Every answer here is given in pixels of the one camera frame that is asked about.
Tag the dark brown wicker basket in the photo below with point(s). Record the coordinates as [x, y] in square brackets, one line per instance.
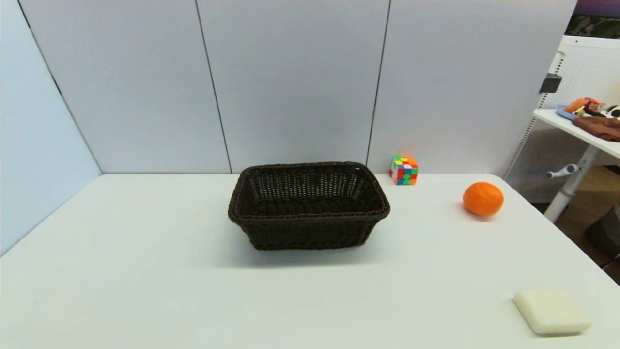
[308, 206]

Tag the multicoloured puzzle cube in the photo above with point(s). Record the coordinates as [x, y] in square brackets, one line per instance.
[404, 170]

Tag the orange fruit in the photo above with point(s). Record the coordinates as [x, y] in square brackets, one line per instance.
[483, 198]

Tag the small black box on pegboard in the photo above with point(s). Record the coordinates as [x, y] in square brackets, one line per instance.
[550, 83]

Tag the blue plate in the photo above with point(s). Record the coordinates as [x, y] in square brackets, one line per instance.
[564, 113]

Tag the white side table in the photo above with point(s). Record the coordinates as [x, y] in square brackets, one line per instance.
[581, 140]

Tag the white square soap bar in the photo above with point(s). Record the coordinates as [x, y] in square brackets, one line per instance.
[551, 311]

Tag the brown cloth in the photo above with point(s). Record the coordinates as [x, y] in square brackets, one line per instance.
[600, 128]

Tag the white pegboard panel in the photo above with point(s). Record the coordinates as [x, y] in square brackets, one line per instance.
[591, 63]

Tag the dark screen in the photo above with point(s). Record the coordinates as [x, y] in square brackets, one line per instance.
[598, 19]

